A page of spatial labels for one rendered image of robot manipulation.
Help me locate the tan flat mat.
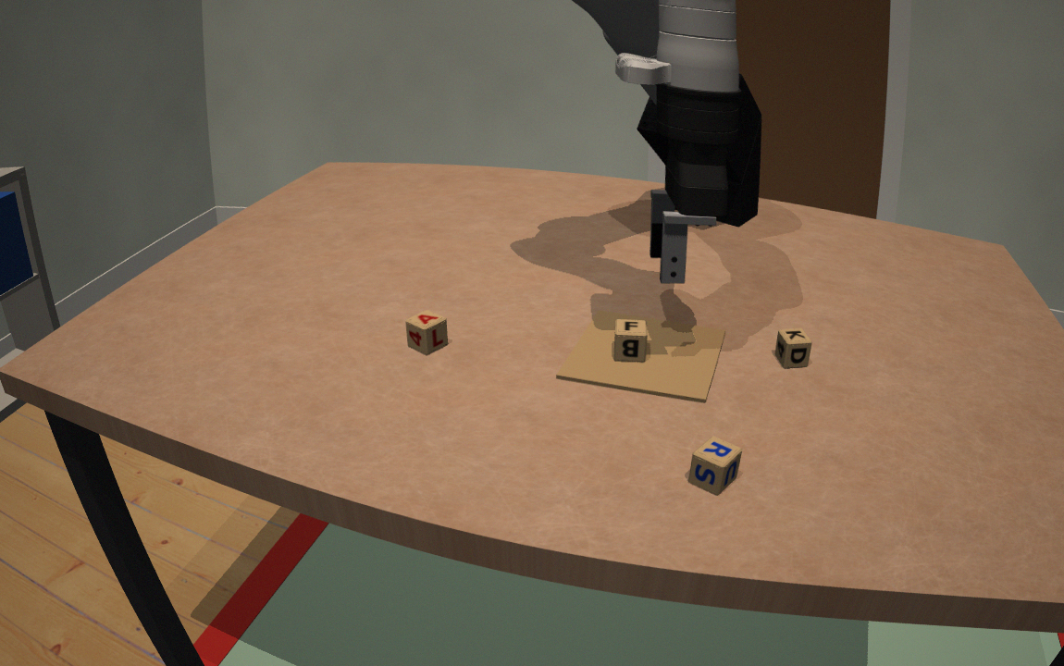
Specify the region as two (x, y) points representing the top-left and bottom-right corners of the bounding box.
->
(556, 310), (725, 403)

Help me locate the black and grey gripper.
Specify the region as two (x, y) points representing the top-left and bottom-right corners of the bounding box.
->
(615, 31), (741, 283)

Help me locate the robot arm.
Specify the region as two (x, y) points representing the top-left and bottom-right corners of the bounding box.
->
(572, 0), (736, 59)

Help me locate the tan wooden letter block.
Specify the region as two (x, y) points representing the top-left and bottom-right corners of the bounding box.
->
(405, 310), (448, 355)
(688, 436), (742, 495)
(614, 319), (648, 363)
(775, 328), (812, 369)

